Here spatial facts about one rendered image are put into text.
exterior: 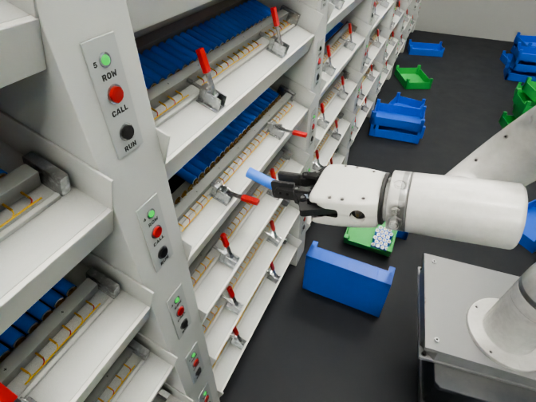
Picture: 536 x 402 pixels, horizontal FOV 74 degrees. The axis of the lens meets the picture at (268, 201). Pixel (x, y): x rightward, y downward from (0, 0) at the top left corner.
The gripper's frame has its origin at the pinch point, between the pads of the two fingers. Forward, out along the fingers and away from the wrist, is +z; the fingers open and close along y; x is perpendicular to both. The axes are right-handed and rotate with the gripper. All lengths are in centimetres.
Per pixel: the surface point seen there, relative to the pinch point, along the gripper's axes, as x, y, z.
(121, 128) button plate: 18.7, -18.3, 9.0
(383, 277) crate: -65, 41, -10
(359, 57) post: -16, 118, 17
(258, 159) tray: -7.8, 18.4, 15.8
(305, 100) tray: -6, 47, 15
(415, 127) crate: -73, 167, -4
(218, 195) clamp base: -6.4, 2.0, 16.2
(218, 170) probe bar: -3.6, 6.5, 18.4
